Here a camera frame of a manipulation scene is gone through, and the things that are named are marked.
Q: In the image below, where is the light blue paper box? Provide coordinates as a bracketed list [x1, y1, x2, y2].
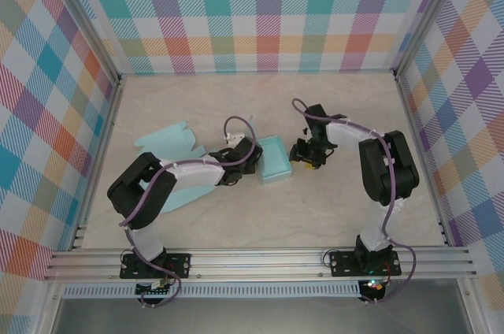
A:
[247, 115, 294, 186]
[135, 121, 216, 216]

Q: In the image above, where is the small circuit board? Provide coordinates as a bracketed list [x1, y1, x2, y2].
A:
[360, 278, 385, 293]
[135, 281, 175, 297]

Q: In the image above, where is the grey metal sheet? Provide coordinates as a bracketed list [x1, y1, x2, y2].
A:
[50, 297, 473, 334]

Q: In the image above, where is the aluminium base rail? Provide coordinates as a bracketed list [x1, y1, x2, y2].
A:
[45, 247, 477, 281]

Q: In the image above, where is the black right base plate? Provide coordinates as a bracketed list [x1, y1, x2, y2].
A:
[328, 250, 403, 278]

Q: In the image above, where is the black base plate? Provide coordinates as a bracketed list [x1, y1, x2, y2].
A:
[120, 253, 192, 280]
[328, 250, 403, 278]

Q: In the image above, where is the aluminium side rail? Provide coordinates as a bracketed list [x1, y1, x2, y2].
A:
[69, 76, 126, 251]
[392, 69, 454, 247]

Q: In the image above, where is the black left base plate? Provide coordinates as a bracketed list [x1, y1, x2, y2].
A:
[120, 253, 192, 280]

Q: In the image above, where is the white slotted cable duct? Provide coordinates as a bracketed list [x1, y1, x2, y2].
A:
[62, 285, 361, 299]

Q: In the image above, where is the aluminium frame post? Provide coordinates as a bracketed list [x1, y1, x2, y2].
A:
[392, 0, 468, 80]
[39, 0, 124, 87]

